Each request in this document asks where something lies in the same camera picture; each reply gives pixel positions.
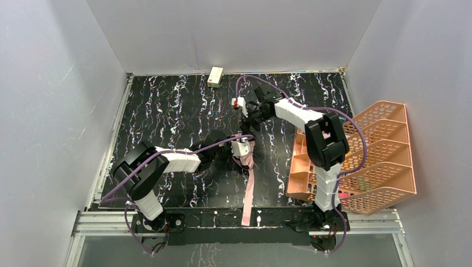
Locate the pink and black folding umbrella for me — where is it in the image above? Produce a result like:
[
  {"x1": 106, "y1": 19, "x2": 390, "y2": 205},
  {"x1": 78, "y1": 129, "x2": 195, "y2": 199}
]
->
[{"x1": 232, "y1": 133, "x2": 255, "y2": 226}]

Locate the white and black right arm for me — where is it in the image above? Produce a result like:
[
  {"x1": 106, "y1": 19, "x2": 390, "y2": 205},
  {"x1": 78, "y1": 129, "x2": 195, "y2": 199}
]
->
[{"x1": 231, "y1": 85, "x2": 350, "y2": 229}]

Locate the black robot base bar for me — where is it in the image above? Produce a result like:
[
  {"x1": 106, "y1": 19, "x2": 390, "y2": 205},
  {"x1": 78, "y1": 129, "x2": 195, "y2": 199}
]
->
[{"x1": 167, "y1": 206, "x2": 335, "y2": 246}]

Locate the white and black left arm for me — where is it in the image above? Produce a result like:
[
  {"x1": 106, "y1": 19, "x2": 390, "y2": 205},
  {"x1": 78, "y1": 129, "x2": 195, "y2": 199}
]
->
[{"x1": 110, "y1": 130, "x2": 250, "y2": 231}]

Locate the small white box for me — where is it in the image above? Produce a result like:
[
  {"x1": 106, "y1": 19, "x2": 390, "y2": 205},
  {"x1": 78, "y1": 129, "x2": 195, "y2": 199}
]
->
[{"x1": 207, "y1": 67, "x2": 223, "y2": 88}]

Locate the orange plastic desk organizer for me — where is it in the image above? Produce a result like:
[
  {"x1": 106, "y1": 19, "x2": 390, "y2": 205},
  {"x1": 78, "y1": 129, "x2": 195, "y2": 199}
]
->
[{"x1": 286, "y1": 101, "x2": 417, "y2": 215}]

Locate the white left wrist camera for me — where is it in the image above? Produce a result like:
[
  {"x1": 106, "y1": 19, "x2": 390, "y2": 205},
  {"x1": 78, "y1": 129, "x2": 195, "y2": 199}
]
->
[{"x1": 230, "y1": 137, "x2": 255, "y2": 157}]

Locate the aluminium table frame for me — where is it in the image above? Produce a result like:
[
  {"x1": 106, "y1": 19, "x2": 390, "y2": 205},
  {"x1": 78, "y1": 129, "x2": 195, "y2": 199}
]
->
[{"x1": 65, "y1": 75, "x2": 414, "y2": 266}]

